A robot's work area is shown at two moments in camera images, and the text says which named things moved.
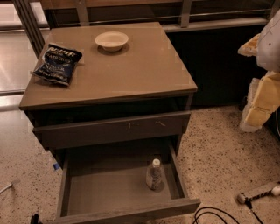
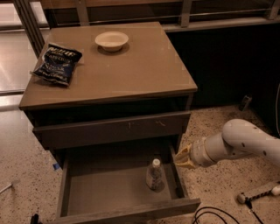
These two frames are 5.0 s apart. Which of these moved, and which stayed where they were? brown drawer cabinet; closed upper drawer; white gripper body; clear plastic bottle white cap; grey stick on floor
Moved: white gripper body
Stayed: grey stick on floor; brown drawer cabinet; closed upper drawer; clear plastic bottle white cap
